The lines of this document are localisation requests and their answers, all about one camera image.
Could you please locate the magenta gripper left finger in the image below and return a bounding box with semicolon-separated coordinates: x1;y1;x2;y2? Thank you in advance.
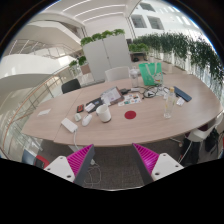
45;144;95;186

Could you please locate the white power adapter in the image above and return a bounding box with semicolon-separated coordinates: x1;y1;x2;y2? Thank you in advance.
61;118;78;133

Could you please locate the green hedge planter row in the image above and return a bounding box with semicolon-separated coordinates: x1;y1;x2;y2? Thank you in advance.
129;33;224;84

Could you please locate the red round coaster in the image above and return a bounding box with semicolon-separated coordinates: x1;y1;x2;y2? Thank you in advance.
124;111;136;119

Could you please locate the black office chair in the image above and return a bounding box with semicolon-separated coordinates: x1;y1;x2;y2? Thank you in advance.
61;79;81;94

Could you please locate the green tote bag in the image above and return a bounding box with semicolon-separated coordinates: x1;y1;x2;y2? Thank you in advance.
139;62;163;86

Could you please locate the white chair right side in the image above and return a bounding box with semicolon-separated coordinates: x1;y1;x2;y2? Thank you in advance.
187;113;223;142

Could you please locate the open notebook with papers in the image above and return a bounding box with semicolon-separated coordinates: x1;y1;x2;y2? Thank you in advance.
100;87;124;105

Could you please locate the white cabinet with plants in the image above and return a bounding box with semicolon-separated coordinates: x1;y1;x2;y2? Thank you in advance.
81;34;131;82

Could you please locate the white ceramic mug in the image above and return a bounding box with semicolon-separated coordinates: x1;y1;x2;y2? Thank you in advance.
96;104;111;122

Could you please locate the white office chair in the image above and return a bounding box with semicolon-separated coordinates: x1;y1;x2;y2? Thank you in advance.
105;66;129;81

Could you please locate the black coiled cable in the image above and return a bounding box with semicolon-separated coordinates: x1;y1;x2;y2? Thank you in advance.
142;85;160;100

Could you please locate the clear plastic water bottle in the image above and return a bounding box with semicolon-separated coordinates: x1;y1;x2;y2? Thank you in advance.
164;87;176;118

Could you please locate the dark blue flat case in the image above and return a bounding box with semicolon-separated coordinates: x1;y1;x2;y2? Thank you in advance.
174;86;192;102

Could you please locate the white computer mouse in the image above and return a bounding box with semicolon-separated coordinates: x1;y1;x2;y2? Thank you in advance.
82;114;92;126

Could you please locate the sticker sheet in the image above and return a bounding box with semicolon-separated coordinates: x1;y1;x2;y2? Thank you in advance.
118;94;141;106

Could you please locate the white paper sheet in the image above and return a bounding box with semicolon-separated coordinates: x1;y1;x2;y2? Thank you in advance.
37;109;51;116

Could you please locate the small white earbud case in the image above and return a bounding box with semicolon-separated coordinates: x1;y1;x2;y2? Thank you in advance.
74;113;81;121

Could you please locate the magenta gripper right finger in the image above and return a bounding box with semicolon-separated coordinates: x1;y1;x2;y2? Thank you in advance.
132;143;183;185

